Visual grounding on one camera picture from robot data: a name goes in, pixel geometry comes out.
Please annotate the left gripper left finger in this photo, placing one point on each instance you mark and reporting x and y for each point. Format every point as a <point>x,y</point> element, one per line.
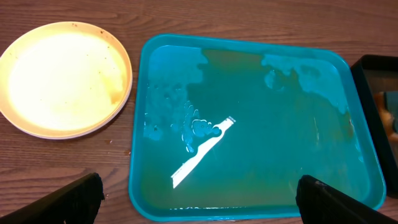
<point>77,202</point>

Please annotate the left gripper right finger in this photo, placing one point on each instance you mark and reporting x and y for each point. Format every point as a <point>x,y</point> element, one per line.
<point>320,203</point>

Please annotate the green rimmed plate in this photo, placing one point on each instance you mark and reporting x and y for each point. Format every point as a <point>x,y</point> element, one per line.
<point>61,52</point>

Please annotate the white plate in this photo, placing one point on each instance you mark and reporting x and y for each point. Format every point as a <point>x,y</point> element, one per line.
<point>68,110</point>

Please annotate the teal plastic tray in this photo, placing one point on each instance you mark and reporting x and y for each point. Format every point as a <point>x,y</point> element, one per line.
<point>224,129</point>

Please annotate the black water tray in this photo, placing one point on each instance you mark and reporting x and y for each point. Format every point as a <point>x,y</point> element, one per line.
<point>375,77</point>

